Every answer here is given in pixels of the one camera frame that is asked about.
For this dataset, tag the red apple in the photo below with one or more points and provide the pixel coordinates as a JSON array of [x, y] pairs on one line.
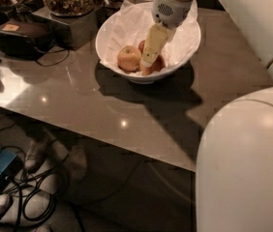
[[157, 66], [141, 45]]

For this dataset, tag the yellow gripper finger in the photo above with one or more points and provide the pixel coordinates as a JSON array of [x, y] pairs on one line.
[[170, 34], [155, 41]]

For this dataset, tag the black VR headset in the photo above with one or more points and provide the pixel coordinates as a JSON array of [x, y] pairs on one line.
[[25, 40]]

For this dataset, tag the yellowish apple left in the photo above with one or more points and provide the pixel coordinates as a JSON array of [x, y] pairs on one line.
[[128, 58]]

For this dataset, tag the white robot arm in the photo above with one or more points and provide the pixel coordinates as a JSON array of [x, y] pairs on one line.
[[234, 172]]

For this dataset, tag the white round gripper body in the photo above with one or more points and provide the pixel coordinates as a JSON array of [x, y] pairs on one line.
[[169, 11]]

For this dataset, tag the white paper liner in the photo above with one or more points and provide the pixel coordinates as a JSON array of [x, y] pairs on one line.
[[181, 45]]

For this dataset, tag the white ceramic bowl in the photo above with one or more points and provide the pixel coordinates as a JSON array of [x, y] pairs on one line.
[[149, 76]]

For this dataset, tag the red apple back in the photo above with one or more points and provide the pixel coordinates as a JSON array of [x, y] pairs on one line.
[[141, 45]]

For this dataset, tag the red apple front right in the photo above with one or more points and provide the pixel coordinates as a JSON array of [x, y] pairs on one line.
[[157, 66]]

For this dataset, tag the white sneaker under table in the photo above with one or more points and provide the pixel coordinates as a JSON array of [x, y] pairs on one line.
[[36, 154]]

